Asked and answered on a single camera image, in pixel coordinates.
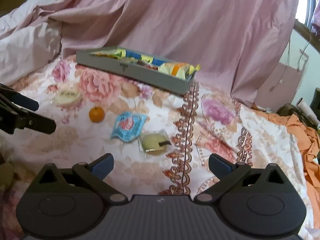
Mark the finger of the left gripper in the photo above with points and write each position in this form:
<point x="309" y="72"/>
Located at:
<point x="21" y="100"/>
<point x="34" y="121"/>

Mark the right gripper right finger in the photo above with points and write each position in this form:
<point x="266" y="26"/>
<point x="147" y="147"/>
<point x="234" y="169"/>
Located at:
<point x="230" y="175"/>

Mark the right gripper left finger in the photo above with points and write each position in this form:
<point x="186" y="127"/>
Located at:
<point x="93" y="174"/>

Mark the blue shrimp snack packet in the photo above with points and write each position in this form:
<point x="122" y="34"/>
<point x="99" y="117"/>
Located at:
<point x="128" y="126"/>

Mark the yellow orange snack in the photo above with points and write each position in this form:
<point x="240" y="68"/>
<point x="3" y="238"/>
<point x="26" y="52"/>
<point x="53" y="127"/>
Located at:
<point x="179" y="70"/>

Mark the white rice cracker packet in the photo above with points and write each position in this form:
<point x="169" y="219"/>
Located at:
<point x="67" y="97"/>

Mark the pale pink pillow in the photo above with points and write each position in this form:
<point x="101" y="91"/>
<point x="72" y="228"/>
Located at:
<point x="29" y="49"/>

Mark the orange mandarin fruit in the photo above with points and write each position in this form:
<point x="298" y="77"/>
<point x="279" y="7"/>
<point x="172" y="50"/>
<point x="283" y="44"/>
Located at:
<point x="96" y="114"/>

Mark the green mooncake in wrapper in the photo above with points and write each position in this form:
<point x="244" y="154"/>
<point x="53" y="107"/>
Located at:
<point x="154" y="143"/>

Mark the floral quilt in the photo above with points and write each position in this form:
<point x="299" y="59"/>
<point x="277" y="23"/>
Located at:
<point x="203" y="122"/>

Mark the orange blanket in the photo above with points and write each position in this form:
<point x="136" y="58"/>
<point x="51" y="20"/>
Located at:
<point x="308" y="144"/>

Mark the grey snack box tray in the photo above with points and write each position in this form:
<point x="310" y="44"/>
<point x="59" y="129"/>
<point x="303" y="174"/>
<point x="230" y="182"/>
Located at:
<point x="135" y="65"/>

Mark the pink satin sheet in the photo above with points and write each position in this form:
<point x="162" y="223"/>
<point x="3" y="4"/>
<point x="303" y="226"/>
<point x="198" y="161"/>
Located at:
<point x="237" y="43"/>

